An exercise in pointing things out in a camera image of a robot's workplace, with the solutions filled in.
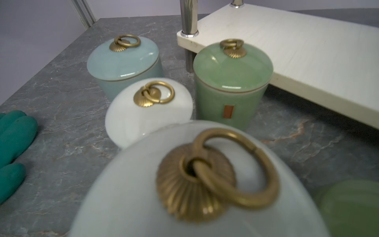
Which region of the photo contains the small green canister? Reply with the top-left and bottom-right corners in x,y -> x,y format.
193,39 -> 273,130

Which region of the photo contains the white two-tier shelf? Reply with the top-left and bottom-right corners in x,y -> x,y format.
177,1 -> 379,128

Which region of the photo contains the green work glove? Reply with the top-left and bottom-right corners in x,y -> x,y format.
1,110 -> 38,203

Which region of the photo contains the light blue canister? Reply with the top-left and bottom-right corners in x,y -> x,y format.
87,34 -> 164,101

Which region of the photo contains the large green canister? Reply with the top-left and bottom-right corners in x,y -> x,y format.
311,179 -> 379,237

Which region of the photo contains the grey canister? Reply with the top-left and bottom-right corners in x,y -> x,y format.
70,121 -> 329,237
105,78 -> 193,149

